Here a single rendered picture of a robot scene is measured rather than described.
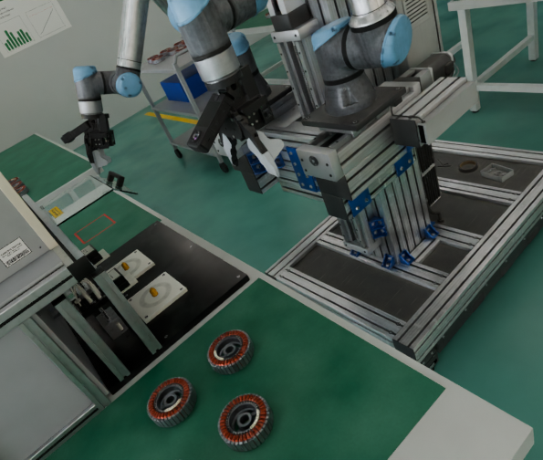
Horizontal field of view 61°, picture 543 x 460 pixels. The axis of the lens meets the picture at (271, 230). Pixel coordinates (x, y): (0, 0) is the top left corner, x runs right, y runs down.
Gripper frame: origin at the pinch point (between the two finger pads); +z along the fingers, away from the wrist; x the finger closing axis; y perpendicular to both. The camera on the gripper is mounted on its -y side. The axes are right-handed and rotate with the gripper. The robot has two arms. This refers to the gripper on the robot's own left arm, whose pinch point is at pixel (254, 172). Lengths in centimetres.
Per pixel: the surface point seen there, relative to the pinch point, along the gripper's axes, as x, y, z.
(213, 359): 6.8, -26.5, 36.6
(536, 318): -14, 79, 115
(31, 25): 574, 114, -34
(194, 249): 54, -3, 38
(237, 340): 7.3, -19.0, 38.1
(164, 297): 41, -22, 37
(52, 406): 26, -60, 31
